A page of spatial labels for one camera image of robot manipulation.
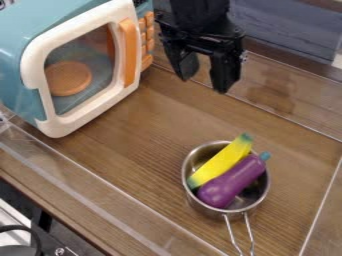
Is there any black cable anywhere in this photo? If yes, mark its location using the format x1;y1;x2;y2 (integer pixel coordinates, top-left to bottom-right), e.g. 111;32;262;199
0;224;46;256

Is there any blue toy microwave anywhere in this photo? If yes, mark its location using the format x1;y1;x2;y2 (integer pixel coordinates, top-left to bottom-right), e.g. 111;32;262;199
0;0;155;138

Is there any silver metal pot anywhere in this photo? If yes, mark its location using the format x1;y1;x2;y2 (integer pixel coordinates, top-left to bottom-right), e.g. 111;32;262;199
182;141;270;256

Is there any yellow toy banana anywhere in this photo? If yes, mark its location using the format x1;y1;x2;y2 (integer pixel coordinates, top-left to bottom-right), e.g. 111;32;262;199
187;133;253;189

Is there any clear acrylic barrier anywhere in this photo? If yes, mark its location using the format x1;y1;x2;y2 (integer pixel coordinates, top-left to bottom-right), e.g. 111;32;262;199
0;114;229;256

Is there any purple toy eggplant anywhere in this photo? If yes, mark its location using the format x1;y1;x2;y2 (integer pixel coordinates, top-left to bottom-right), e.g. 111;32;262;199
197;152;272;209

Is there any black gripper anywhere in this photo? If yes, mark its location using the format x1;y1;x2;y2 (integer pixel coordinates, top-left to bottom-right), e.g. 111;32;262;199
155;0;245;94

